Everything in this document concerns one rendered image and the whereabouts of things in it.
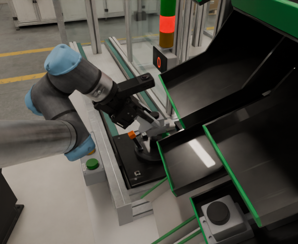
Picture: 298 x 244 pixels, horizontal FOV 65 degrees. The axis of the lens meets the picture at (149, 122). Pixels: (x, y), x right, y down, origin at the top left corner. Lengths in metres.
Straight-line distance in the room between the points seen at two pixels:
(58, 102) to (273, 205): 0.49
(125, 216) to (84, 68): 0.44
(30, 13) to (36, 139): 5.50
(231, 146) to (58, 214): 0.67
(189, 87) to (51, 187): 0.68
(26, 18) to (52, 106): 5.35
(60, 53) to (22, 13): 5.35
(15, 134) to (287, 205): 0.36
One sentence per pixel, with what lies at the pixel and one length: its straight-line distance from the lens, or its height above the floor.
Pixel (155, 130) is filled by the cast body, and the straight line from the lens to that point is 0.75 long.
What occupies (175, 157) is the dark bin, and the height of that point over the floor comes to 1.20.
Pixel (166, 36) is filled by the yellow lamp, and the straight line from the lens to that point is 0.83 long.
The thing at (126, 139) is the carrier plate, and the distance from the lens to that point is 0.88.
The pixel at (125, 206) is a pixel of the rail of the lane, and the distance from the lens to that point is 0.72.
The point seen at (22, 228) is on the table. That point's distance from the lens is 0.88.
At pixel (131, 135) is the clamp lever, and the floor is 1.07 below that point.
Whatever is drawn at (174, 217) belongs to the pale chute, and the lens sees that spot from 0.61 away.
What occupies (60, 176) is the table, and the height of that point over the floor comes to 0.86.
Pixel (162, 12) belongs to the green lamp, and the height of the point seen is 1.37.
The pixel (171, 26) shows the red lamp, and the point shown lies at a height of 1.33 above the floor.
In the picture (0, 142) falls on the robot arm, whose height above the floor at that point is 1.34.
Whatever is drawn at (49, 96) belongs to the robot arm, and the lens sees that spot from 0.61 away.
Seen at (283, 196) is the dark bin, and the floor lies 1.36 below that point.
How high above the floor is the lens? 1.56
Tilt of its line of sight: 38 degrees down
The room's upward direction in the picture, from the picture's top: straight up
